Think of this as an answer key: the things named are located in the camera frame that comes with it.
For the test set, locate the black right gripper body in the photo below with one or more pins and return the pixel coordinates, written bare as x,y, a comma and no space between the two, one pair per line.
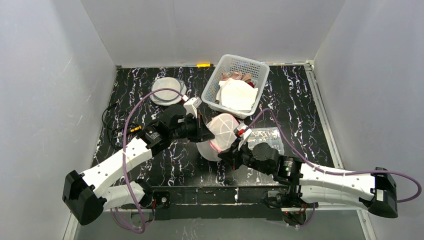
234,154

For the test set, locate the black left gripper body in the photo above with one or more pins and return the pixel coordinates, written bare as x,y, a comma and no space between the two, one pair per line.
200,131

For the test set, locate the white mesh bag pink trim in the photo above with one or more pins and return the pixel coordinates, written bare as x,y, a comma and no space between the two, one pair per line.
222,126

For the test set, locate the white mesh bag blue trim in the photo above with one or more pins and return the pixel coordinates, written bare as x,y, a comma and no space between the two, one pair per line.
167,97

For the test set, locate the white bra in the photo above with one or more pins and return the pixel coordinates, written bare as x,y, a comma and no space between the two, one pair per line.
236,95

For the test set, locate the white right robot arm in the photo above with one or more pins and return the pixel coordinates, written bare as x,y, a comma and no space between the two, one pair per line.
381,186

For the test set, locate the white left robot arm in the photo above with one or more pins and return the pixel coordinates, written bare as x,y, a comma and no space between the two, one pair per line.
89,193

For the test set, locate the beige pink bra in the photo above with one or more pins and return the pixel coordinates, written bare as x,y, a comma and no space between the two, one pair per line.
235,75

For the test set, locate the clear plastic compartment box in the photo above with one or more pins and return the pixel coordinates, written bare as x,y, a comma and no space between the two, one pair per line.
269,135

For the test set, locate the yellow orange marker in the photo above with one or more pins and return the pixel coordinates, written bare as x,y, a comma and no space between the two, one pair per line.
204,65

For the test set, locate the white plastic basket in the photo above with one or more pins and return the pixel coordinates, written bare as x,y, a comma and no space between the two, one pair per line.
229,63

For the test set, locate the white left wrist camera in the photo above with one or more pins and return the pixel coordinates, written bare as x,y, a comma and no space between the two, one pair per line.
191,106

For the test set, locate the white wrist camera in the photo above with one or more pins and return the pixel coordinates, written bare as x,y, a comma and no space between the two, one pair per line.
242,133
191,106

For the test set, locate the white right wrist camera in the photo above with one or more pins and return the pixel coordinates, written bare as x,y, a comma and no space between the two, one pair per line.
242,133

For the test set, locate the aluminium rail frame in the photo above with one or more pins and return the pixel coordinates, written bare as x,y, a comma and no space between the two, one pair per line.
323,109

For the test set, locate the black base frame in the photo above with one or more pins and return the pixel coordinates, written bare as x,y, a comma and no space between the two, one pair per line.
215,202

